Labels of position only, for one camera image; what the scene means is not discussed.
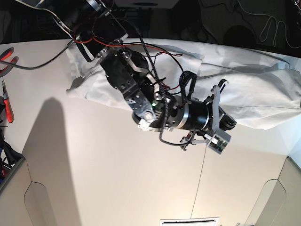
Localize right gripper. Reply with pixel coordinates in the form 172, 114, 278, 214
180, 79, 237, 151

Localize white t-shirt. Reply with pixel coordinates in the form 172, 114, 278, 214
65, 42, 301, 130

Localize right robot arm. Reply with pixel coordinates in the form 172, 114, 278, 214
23, 0, 236, 153

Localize grey bin left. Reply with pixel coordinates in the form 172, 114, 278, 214
0, 124, 26, 196

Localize red grey pliers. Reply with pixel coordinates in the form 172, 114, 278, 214
0, 46, 19, 78

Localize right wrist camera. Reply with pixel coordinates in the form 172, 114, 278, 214
206, 131, 231, 154

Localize red handled screwdriver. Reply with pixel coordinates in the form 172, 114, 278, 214
2, 81, 14, 123

